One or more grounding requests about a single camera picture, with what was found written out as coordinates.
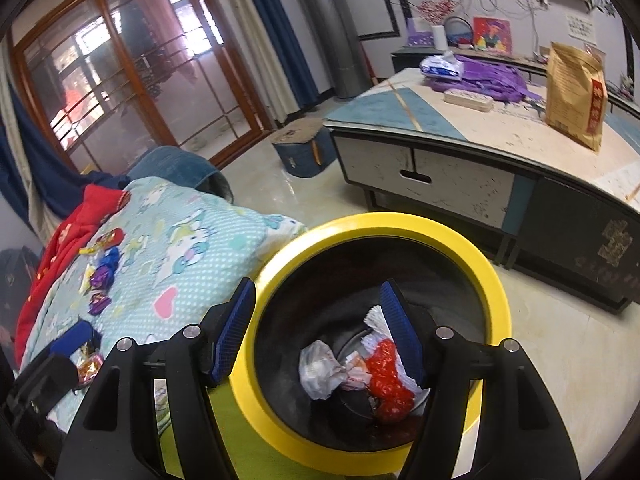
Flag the red plastic bag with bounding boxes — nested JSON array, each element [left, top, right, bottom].
[[366, 339, 414, 424]]

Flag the white paper trash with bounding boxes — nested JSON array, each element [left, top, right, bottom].
[[298, 340, 372, 400]]

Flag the white foam net bundle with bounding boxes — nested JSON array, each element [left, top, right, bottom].
[[361, 304, 430, 403]]

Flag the blue rubber glove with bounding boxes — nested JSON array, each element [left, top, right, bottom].
[[49, 318, 100, 358]]

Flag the red cylindrical snack can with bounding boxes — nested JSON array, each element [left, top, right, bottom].
[[79, 228, 125, 255]]

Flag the yellow rimmed black trash bin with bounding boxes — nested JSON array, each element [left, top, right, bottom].
[[230, 212, 512, 476]]

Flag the Hello Kitty bed sheet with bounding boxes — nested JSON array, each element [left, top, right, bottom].
[[15, 177, 305, 368]]

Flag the purple candy wrappers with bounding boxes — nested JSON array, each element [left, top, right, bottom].
[[79, 247, 120, 316]]

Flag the red blanket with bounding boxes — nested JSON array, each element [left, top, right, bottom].
[[14, 184, 130, 365]]

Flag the blue storage stool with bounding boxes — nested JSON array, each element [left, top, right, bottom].
[[271, 117, 337, 179]]

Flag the coffee table with drawers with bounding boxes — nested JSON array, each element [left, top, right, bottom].
[[324, 68, 639, 313]]

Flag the white power strip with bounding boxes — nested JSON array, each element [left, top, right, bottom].
[[444, 89, 494, 113]]

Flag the purple bag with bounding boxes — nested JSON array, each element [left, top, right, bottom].
[[421, 55, 542, 103]]

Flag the blue beige right curtain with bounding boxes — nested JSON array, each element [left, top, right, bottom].
[[221, 0, 319, 122]]

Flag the white blue tissue pack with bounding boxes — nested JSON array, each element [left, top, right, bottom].
[[419, 51, 464, 81]]

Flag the wooden glass sliding door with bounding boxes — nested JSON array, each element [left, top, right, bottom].
[[9, 0, 273, 174]]

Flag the brown paper bag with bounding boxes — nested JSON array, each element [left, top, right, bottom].
[[546, 42, 608, 153]]

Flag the black tv cabinet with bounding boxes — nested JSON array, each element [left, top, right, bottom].
[[390, 46, 639, 120]]

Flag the colourful framed picture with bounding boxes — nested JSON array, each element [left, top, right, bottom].
[[473, 16, 512, 55]]

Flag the white vase with red flowers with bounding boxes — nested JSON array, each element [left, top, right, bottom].
[[418, 0, 458, 51]]

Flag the silver tower air conditioner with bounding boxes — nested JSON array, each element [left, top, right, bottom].
[[298, 0, 371, 100]]

